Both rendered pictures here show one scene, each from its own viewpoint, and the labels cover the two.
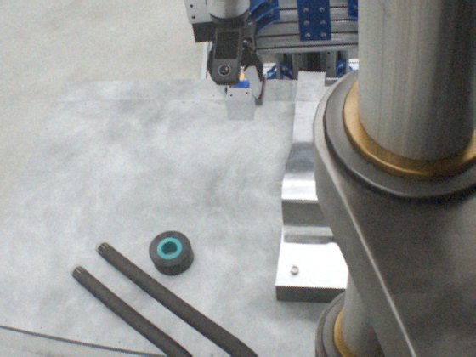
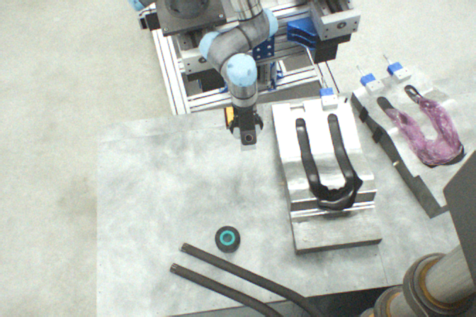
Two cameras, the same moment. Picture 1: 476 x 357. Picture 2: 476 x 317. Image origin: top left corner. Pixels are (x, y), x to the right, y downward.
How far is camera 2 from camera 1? 0.65 m
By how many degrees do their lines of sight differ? 16
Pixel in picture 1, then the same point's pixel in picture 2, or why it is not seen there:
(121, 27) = (64, 17)
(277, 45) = not seen: hidden behind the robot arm
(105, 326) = (201, 297)
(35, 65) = not seen: outside the picture
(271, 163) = (266, 167)
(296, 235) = (299, 216)
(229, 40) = (247, 117)
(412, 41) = (459, 294)
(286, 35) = not seen: hidden behind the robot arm
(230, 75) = (253, 140)
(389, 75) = (448, 295)
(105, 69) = (67, 61)
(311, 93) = (284, 121)
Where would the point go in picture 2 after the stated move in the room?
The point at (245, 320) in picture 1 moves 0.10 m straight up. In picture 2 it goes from (282, 271) to (282, 262)
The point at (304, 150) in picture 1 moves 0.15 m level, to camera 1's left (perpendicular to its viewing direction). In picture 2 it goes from (291, 163) to (248, 182)
